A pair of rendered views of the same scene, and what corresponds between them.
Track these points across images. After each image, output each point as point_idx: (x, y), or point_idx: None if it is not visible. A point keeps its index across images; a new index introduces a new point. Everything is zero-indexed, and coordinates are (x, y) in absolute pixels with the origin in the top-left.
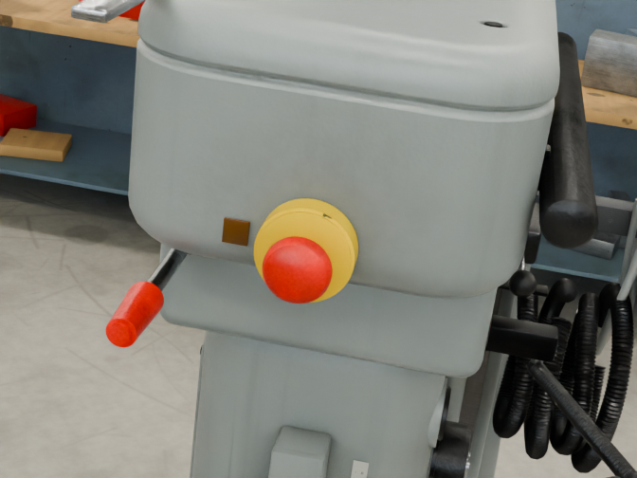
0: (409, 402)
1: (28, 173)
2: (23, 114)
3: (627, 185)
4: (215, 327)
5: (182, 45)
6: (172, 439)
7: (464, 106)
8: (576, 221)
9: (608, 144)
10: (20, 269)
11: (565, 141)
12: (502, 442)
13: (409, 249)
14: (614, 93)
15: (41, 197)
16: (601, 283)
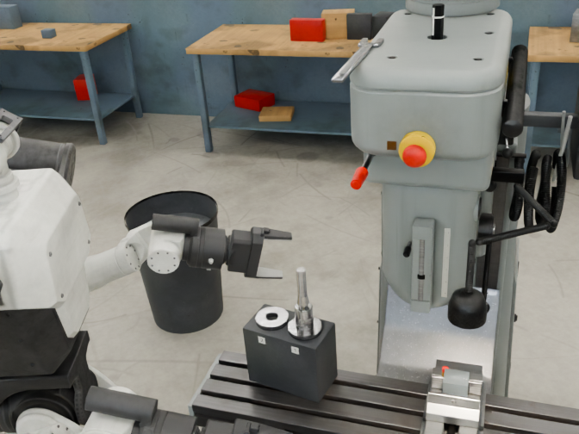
0: (464, 203)
1: (275, 128)
2: (268, 98)
3: None
4: (386, 182)
5: (367, 83)
6: (364, 253)
7: (468, 92)
8: (514, 127)
9: None
10: (277, 178)
11: (513, 96)
12: (538, 241)
13: (453, 145)
14: None
15: (282, 140)
16: None
